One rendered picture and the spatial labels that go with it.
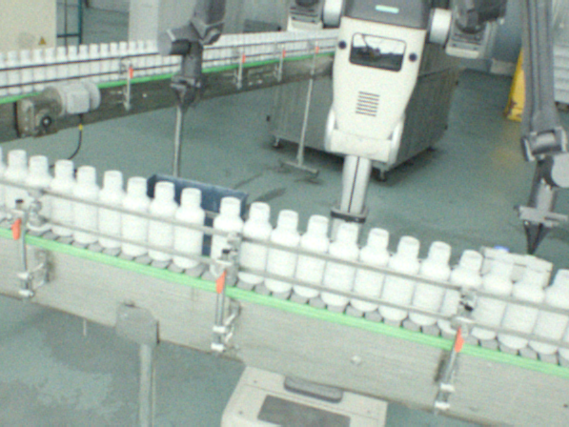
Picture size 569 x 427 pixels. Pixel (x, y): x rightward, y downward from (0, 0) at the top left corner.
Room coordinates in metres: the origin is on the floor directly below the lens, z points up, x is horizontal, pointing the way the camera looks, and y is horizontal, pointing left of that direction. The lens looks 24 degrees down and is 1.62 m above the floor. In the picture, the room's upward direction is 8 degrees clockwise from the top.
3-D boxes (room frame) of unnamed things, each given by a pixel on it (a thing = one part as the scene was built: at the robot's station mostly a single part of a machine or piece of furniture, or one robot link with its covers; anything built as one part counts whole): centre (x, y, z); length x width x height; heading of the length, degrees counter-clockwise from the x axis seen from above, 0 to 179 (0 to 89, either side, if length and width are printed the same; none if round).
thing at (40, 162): (1.15, 0.54, 1.08); 0.06 x 0.06 x 0.17
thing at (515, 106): (8.17, -3.15, 0.55); 0.40 x 0.40 x 1.10; 79
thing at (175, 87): (1.51, 0.29, 1.26); 0.07 x 0.07 x 0.09; 78
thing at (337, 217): (1.67, -0.21, 0.74); 0.11 x 0.11 x 0.40; 79
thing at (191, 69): (1.53, 0.29, 1.33); 0.10 x 0.07 x 0.07; 168
